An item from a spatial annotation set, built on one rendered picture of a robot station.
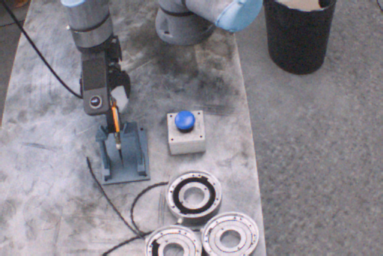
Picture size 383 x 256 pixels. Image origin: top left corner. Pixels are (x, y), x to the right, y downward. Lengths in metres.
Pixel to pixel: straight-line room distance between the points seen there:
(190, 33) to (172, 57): 0.07
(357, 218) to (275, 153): 0.45
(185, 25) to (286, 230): 0.92
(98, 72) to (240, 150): 0.36
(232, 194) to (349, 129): 1.16
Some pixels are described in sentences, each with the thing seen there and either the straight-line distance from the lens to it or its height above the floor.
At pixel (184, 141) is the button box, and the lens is 1.06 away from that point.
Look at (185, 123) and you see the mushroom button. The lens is 1.05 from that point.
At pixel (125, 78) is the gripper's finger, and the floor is 1.02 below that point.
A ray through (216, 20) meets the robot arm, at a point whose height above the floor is 0.96.
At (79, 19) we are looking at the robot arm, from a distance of 0.82.
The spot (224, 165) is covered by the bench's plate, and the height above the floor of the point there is 0.80.
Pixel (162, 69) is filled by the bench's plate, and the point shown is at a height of 0.80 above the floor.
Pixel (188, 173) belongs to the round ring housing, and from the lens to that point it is 1.03.
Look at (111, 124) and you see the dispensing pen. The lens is 1.02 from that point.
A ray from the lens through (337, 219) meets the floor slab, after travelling 1.93.
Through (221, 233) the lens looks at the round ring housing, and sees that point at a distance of 0.97.
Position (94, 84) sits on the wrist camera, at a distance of 0.89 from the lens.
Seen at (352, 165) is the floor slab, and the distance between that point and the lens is 2.05.
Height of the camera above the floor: 1.72
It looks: 55 degrees down
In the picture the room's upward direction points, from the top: 8 degrees counter-clockwise
